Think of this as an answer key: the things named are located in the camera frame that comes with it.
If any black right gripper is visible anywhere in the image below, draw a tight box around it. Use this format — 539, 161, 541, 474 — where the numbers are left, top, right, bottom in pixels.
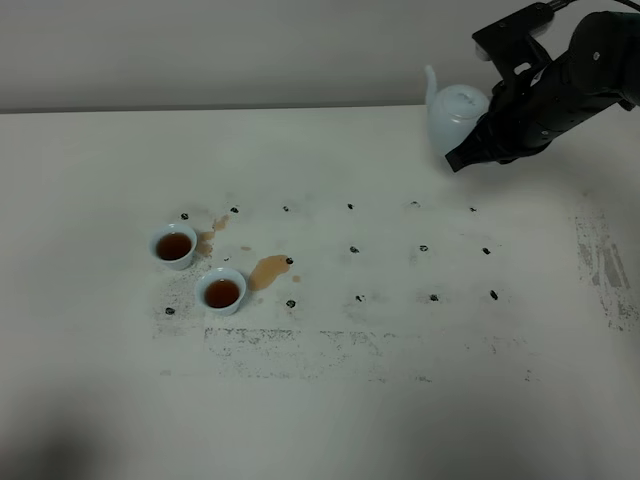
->
445, 47, 635, 173

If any light blue porcelain teapot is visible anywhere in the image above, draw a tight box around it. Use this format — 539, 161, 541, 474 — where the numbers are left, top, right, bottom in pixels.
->
424, 65, 490, 157

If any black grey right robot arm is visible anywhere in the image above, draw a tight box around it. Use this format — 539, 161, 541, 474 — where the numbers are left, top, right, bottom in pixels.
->
446, 1, 639, 171

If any near light blue teacup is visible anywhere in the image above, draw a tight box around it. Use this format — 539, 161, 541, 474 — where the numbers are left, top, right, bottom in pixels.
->
194, 267, 247, 316

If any light blue teacup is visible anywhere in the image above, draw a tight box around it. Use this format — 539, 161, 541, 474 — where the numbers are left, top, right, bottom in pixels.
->
194, 267, 247, 316
149, 223, 197, 271

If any far light blue teacup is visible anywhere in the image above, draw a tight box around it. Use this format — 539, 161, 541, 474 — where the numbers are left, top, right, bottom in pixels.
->
149, 223, 197, 271

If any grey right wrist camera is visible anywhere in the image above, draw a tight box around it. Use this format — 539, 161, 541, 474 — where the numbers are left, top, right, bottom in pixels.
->
472, 2, 555, 83

